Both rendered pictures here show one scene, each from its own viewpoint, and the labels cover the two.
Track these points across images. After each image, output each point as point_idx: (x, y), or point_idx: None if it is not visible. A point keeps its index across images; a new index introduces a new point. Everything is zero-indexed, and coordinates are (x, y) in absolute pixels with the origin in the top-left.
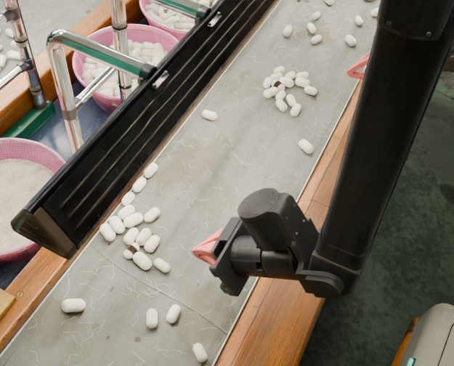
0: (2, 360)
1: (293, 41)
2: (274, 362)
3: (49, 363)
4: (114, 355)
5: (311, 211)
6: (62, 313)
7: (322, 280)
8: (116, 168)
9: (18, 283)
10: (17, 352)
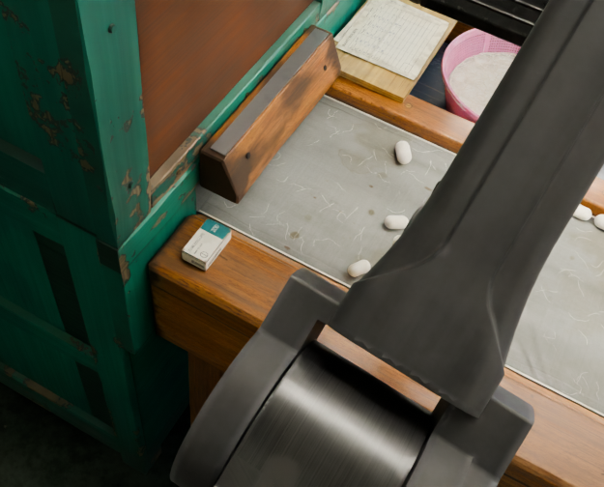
0: (342, 107)
1: None
2: (350, 341)
3: (340, 141)
4: (352, 191)
5: (599, 429)
6: (394, 147)
7: (417, 209)
8: (517, 7)
9: (419, 103)
10: (350, 116)
